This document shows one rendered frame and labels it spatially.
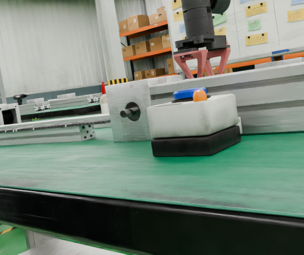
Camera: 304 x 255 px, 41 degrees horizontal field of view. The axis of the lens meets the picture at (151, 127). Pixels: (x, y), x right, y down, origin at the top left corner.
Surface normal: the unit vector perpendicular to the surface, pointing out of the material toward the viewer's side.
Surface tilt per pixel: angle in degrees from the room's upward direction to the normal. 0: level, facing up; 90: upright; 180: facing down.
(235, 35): 90
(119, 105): 90
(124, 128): 90
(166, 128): 90
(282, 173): 0
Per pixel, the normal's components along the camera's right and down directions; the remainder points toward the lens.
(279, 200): -0.15, -0.98
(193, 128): -0.59, 0.17
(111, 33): 0.74, -0.04
